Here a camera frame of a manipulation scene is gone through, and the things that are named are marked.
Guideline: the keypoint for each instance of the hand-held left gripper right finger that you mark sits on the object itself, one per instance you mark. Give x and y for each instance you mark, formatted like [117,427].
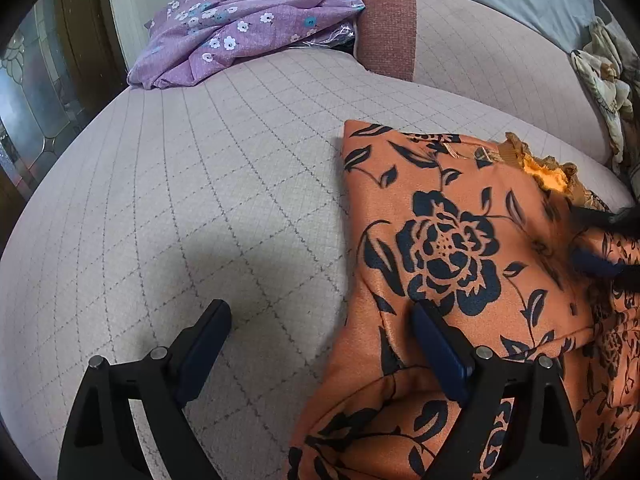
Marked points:
[440,355]

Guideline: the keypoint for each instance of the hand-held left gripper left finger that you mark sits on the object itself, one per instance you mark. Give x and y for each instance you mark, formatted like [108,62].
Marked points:
[202,355]

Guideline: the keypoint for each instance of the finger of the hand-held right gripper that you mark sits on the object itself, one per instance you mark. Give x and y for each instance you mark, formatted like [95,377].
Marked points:
[615,221]
[595,262]

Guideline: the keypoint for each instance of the orange black floral garment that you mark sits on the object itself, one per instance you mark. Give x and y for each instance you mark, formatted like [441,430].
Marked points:
[450,210]

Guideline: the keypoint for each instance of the cream floral blanket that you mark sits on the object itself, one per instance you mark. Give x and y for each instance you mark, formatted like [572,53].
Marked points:
[607,75]

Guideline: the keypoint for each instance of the pink quilted bed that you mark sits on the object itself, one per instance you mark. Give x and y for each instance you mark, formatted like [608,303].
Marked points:
[200,185]

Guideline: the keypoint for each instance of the pink bolster with rust band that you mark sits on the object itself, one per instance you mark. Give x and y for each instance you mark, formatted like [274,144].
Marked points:
[475,60]

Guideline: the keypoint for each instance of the wooden door with patterned glass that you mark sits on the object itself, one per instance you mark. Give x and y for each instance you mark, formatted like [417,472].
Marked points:
[45,85]

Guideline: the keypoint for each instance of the purple floral cloth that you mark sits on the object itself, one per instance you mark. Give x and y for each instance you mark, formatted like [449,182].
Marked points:
[210,35]

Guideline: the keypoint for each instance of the dark shiny plastic bag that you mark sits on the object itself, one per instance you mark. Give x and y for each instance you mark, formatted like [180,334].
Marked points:
[335,37]

